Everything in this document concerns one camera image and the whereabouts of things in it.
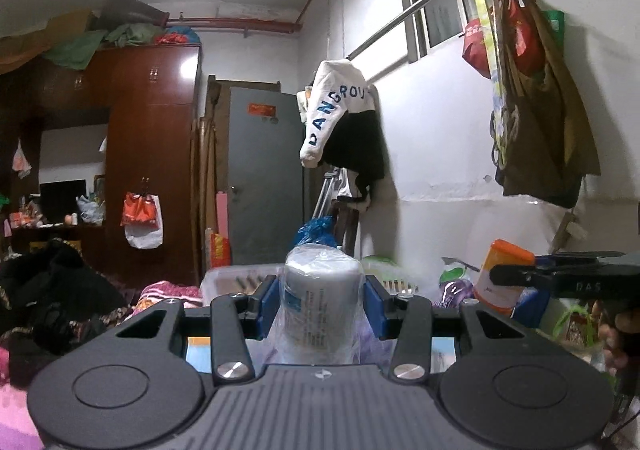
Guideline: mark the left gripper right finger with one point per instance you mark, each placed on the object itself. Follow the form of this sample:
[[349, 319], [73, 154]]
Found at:
[[409, 323]]

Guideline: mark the purple snack bag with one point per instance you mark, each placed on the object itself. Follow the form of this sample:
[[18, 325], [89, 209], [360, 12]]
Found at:
[[455, 286]]

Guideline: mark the white black hanging jacket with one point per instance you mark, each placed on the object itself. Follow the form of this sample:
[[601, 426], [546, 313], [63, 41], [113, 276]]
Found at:
[[342, 128]]

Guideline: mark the orange cap bottle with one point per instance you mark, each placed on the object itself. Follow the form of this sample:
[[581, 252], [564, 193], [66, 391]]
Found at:
[[498, 286]]

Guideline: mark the brown hanging bag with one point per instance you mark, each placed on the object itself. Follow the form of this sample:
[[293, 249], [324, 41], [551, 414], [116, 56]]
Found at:
[[546, 147]]

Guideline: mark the white pill bottle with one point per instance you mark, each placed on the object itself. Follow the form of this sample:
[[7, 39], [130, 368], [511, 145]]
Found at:
[[320, 300]]

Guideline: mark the person hand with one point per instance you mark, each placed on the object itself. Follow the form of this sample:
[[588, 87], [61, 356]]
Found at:
[[609, 330]]

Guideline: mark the blue shopping bag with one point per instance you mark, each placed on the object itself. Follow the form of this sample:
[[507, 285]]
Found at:
[[531, 308]]

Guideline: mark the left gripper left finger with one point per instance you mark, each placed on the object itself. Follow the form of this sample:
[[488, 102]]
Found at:
[[236, 318]]

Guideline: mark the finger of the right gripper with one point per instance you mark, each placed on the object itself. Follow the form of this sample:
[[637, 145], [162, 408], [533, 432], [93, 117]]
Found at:
[[584, 275]]

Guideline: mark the red brown wardrobe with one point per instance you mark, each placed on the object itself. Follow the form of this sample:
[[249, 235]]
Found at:
[[148, 96]]

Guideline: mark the pink floral bedding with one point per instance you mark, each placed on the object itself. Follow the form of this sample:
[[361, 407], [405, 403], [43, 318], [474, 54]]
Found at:
[[165, 290]]

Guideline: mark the blue plastic bag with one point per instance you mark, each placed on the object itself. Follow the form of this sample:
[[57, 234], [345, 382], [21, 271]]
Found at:
[[318, 230]]

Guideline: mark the red white hanging bag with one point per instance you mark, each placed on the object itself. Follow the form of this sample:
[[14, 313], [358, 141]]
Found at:
[[142, 221]]

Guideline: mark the grey door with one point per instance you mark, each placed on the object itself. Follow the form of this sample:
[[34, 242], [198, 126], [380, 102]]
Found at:
[[265, 177]]

